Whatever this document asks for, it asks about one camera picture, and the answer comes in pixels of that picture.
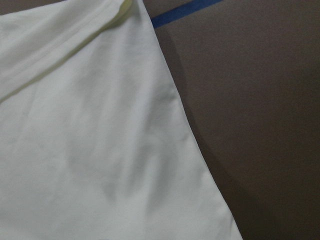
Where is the cream long-sleeve cat shirt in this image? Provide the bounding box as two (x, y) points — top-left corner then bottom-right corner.
(0, 0), (241, 240)

